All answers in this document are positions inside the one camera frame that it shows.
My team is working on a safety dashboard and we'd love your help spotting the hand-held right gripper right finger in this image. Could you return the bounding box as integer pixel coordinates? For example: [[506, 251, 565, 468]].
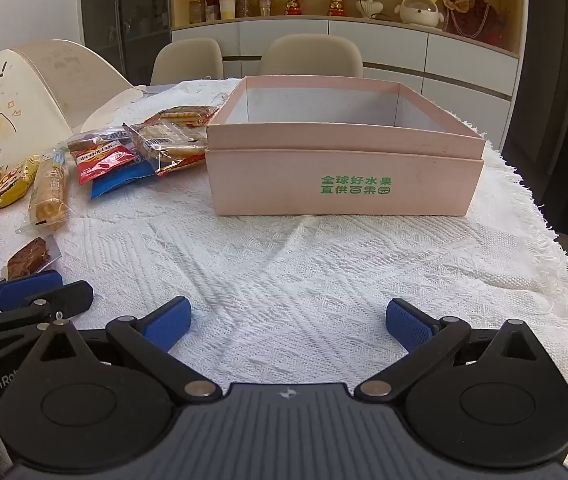
[[355, 297, 551, 402]]

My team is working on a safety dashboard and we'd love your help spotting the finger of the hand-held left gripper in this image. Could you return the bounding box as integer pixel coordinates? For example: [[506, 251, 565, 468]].
[[0, 269, 64, 314], [0, 280, 95, 345]]

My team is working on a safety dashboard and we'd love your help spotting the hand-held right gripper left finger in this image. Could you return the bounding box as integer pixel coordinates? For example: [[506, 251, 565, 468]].
[[29, 296, 223, 402]]

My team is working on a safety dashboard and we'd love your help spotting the brown snack packet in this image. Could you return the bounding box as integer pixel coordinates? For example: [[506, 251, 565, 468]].
[[6, 236, 61, 281]]

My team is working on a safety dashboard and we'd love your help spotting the long biscuit roll packet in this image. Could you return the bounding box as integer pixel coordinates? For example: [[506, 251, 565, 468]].
[[28, 147, 71, 232]]

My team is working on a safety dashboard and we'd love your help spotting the yellow snack packet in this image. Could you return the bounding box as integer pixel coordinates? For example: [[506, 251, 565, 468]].
[[0, 154, 41, 209]]

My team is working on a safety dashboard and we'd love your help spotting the blue snack packet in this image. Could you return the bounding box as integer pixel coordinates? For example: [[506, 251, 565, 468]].
[[89, 159, 157, 202]]

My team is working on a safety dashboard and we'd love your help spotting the red snack packet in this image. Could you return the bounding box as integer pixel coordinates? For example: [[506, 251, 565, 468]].
[[67, 131, 141, 186]]

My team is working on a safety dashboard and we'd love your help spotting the orange cracker packet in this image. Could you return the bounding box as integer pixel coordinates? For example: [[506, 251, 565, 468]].
[[156, 152, 208, 177]]

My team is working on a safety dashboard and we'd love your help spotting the pink cardboard box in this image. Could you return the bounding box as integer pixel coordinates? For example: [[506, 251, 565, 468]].
[[206, 75, 487, 217]]

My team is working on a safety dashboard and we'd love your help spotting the clear cracker packet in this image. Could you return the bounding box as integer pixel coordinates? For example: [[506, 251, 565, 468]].
[[124, 121, 208, 171]]

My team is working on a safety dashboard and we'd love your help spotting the orange-edged cracker packet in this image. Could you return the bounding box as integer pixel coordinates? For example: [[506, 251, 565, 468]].
[[145, 104, 225, 129]]

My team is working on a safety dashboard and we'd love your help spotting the white woven tablecloth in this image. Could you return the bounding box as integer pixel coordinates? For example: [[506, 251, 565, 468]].
[[0, 77, 568, 466]]

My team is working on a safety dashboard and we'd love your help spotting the cream printed paper bag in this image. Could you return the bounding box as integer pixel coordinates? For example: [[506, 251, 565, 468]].
[[0, 47, 73, 202]]

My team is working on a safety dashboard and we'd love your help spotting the glass door cabinet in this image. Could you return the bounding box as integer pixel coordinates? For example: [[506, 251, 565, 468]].
[[81, 0, 173, 59]]

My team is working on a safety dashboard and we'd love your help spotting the white yellow-eared ornament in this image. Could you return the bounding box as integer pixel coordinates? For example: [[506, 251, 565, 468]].
[[394, 0, 447, 29]]

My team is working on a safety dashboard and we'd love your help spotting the flower arrangement with pearls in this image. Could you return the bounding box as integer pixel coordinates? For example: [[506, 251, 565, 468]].
[[438, 0, 508, 44]]

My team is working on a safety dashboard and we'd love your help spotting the white ribbed vase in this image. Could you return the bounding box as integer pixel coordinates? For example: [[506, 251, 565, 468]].
[[356, 0, 384, 20]]

